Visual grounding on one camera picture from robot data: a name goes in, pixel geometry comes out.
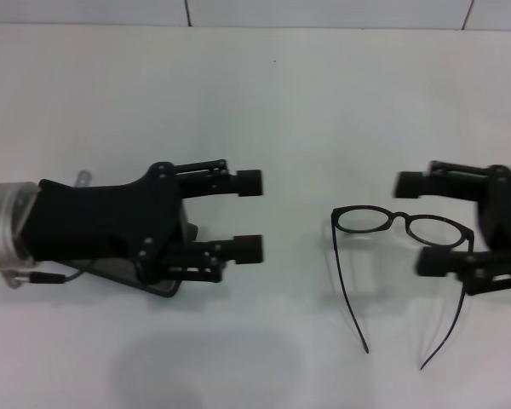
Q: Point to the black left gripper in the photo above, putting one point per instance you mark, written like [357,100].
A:
[89,221]

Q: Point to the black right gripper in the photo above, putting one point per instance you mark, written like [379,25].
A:
[504,213]

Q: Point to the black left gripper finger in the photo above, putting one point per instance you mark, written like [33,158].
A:
[249,182]
[247,249]

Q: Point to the black thin-framed glasses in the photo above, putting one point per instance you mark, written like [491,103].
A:
[402,216]

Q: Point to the black glasses case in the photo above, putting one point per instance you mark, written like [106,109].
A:
[170,290]

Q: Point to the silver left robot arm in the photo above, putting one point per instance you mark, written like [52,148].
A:
[2,226]

